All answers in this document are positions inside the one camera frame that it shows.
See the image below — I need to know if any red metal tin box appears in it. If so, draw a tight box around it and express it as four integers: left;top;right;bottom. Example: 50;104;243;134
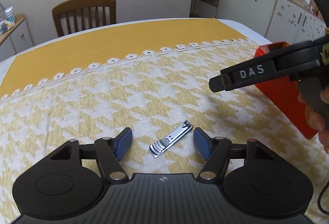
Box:
253;41;320;140

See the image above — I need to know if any silver nail clipper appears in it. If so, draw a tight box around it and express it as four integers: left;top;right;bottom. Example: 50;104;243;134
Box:
149;120;193;158

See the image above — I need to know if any person's right hand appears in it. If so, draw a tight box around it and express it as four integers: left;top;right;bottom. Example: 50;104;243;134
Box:
297;88;329;154

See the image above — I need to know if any yellow houndstooth table runner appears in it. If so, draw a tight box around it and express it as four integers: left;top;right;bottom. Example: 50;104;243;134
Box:
1;19;328;223

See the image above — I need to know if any white drawer cabinet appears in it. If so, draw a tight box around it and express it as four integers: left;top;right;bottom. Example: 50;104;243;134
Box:
0;14;34;61

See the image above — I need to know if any brown wooden chair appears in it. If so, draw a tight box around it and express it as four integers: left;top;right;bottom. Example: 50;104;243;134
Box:
52;0;117;37

